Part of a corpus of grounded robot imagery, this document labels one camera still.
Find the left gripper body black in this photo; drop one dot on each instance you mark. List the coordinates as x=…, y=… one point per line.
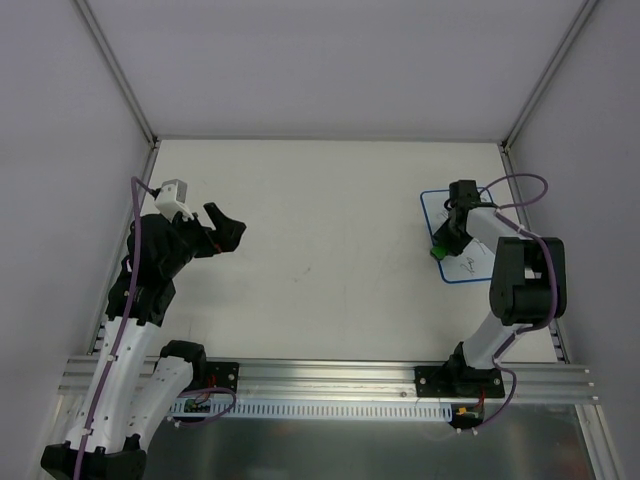
x=198, y=236

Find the aluminium frame post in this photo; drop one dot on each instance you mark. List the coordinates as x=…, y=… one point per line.
x=99, y=38
x=576, y=26

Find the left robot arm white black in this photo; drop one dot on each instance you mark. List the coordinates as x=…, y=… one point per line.
x=114, y=427

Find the green whiteboard eraser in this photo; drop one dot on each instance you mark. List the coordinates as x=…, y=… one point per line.
x=440, y=252

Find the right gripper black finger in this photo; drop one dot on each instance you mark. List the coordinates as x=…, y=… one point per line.
x=442, y=236
x=457, y=247

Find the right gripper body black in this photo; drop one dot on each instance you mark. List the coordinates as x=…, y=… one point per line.
x=449, y=238

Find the right aluminium frame post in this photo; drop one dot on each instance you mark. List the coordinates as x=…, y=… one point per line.
x=576, y=26

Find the left aluminium frame post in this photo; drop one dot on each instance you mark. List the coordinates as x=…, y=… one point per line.
x=99, y=38

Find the aluminium mounting rail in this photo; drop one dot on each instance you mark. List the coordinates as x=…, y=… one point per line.
x=537, y=383

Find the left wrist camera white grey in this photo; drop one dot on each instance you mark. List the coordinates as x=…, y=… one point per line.
x=170, y=200

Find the blue framed whiteboard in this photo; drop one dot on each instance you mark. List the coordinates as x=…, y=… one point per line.
x=475, y=264

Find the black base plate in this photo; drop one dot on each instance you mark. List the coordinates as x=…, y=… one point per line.
x=221, y=374
x=443, y=382

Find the white slotted cable duct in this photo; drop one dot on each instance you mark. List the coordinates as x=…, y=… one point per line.
x=405, y=410

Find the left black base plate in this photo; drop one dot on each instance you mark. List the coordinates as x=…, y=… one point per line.
x=221, y=374

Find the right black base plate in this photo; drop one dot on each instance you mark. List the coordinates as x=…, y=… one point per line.
x=443, y=382

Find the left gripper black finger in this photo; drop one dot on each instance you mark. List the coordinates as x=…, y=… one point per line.
x=217, y=217
x=229, y=235

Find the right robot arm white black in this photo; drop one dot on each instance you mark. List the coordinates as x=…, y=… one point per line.
x=527, y=290

